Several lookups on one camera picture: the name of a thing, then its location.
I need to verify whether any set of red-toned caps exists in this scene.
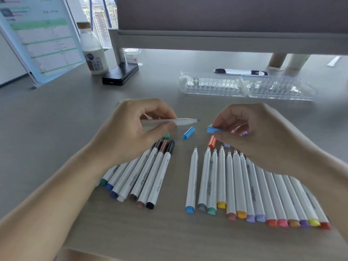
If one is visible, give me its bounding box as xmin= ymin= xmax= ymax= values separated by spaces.
xmin=208 ymin=129 xmax=249 ymax=149

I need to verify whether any person's left hand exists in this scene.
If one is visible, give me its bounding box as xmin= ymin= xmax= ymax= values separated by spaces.
xmin=90 ymin=98 xmax=179 ymax=166

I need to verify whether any small clear jar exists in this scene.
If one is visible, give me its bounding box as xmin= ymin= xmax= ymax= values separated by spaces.
xmin=124 ymin=48 xmax=143 ymax=67

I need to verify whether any blue-ended white marker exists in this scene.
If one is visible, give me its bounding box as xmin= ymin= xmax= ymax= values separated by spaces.
xmin=105 ymin=160 xmax=130 ymax=191

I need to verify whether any brown-ended white marker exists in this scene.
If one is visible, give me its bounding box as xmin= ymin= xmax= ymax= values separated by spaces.
xmin=128 ymin=140 xmax=163 ymax=202

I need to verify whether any clear plastic marker case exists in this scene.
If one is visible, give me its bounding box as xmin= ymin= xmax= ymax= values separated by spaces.
xmin=178 ymin=72 xmax=319 ymax=102

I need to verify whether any white paper cup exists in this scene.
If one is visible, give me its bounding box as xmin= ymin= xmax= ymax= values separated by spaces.
xmin=285 ymin=53 xmax=310 ymax=70

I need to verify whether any white milk bottle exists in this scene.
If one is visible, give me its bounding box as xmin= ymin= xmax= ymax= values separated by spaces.
xmin=76 ymin=22 xmax=110 ymax=76

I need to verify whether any orange-tipped white marker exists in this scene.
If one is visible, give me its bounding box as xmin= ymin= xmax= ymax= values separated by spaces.
xmin=232 ymin=150 xmax=247 ymax=219

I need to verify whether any black-ended white marker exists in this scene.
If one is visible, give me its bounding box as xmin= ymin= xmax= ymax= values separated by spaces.
xmin=146 ymin=140 xmax=176 ymax=210

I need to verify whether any mint-ended white marker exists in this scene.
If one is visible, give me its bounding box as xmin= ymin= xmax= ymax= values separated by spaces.
xmin=207 ymin=149 xmax=219 ymax=216

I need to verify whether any black rectangular power bank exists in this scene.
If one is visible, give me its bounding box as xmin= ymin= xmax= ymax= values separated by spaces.
xmin=102 ymin=62 xmax=139 ymax=86

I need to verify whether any person's left forearm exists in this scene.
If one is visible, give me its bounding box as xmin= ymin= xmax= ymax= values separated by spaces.
xmin=0 ymin=145 xmax=109 ymax=261

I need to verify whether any red-tipped white marker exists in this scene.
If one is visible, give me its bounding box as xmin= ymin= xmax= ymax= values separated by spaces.
xmin=254 ymin=165 xmax=278 ymax=227

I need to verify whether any sky-blue-ended white marker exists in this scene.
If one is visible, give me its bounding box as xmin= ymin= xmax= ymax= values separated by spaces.
xmin=140 ymin=118 xmax=202 ymax=128
xmin=185 ymin=146 xmax=199 ymax=214

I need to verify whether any set of red-toned markers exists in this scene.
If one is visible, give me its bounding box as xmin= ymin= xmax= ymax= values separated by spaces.
xmin=216 ymin=145 xmax=332 ymax=230

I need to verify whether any person's right hand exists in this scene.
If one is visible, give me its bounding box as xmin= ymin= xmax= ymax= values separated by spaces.
xmin=212 ymin=103 xmax=320 ymax=174

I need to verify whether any grey desk shelf riser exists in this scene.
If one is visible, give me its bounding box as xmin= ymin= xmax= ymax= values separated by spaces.
xmin=108 ymin=28 xmax=348 ymax=66

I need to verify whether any person's bare leg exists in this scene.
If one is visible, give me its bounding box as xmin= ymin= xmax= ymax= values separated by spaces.
xmin=55 ymin=248 xmax=120 ymax=261

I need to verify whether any pink-ended white marker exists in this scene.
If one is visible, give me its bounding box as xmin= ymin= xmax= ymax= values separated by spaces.
xmin=265 ymin=171 xmax=289 ymax=228

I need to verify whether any tan-ended white marker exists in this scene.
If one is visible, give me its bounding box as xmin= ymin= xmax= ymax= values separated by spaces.
xmin=137 ymin=140 xmax=169 ymax=210

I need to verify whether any yellow-green-tipped white marker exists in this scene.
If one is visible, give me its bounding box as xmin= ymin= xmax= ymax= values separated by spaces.
xmin=289 ymin=176 xmax=321 ymax=227

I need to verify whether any brown paper cup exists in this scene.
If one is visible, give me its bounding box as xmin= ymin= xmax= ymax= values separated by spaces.
xmin=268 ymin=53 xmax=287 ymax=68

